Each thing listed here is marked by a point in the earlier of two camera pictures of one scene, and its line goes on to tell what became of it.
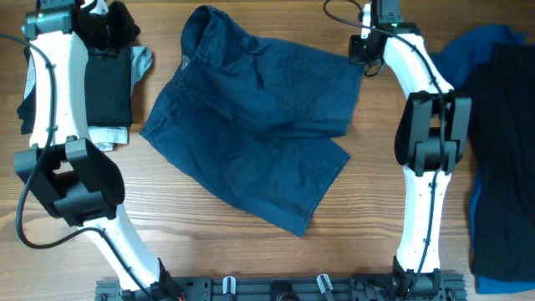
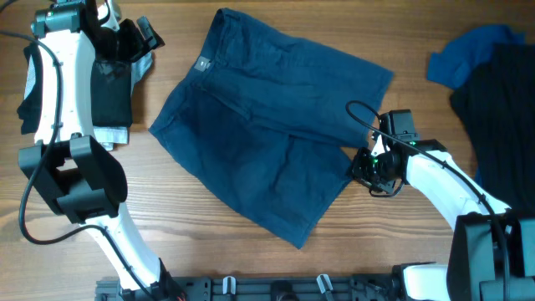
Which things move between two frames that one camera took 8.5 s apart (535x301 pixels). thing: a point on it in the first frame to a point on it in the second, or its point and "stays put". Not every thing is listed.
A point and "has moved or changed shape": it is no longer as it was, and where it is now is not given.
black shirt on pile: (501, 94) stays put
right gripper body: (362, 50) to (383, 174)
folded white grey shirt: (103, 137) stays put
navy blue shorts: (261, 125) has moved or changed shape
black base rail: (297, 288) stays put
